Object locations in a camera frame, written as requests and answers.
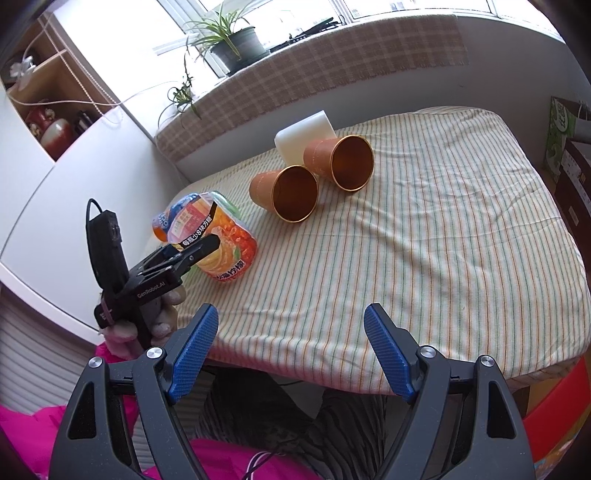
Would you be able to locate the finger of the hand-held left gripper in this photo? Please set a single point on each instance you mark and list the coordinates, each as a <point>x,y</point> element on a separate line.
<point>203,247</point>
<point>159,258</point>

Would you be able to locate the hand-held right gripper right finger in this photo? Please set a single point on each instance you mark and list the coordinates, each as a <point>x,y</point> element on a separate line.
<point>385,350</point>

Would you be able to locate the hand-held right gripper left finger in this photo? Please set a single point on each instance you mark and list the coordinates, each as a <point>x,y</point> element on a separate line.
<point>196,350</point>

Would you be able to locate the orange paper cup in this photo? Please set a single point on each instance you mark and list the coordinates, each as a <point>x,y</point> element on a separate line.
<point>351,161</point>
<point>295,196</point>

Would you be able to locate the white cup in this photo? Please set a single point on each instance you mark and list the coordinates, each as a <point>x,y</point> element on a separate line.
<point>300,138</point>

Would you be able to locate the person's left hand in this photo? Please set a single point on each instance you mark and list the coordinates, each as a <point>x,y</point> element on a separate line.
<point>159,318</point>

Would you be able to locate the wrapped orange drink bottle pack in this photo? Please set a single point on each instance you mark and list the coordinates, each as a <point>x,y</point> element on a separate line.
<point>231,242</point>

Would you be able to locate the white slatted panel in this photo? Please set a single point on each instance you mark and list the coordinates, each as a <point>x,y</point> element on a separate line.
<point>37,341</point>

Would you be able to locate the striped tablecloth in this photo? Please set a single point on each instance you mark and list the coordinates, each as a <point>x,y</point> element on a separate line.
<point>415,254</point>

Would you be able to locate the dark patterned trousers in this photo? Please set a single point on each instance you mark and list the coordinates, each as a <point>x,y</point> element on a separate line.
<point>295,415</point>

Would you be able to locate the pink jacket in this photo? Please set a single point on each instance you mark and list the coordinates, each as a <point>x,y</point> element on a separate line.
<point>221,461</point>

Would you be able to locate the red ceramic vase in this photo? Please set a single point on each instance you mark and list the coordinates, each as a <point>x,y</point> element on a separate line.
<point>57,138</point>

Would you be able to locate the small trailing plant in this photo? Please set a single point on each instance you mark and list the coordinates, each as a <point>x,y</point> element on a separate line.
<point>180,99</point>

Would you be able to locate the dark small jar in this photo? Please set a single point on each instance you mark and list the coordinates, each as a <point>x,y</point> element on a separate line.
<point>83,122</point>

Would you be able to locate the red and white jar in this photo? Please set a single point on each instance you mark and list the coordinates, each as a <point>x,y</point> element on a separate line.
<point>39,120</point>

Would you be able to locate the red plastic stool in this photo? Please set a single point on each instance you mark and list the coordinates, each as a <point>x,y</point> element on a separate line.
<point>563,415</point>

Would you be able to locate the large potted spider plant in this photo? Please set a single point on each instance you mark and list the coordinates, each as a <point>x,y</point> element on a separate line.
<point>240,48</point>

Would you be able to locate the wooden shelf cabinet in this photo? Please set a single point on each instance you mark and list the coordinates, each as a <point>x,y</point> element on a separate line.
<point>55,69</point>

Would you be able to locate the white ribbon bow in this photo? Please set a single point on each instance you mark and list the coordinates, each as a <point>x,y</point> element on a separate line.
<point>22,67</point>

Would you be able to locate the black rack on windowsill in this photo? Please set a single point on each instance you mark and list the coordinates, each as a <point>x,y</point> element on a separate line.
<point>314,30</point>

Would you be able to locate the brown cardboard box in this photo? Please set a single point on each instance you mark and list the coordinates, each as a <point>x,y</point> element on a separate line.
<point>577,180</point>

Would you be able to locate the plaid windowsill cloth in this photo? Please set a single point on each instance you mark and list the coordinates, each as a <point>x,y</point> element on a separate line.
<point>369,50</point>

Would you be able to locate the green paper bag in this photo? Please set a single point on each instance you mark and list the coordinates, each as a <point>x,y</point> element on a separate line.
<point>556,134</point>

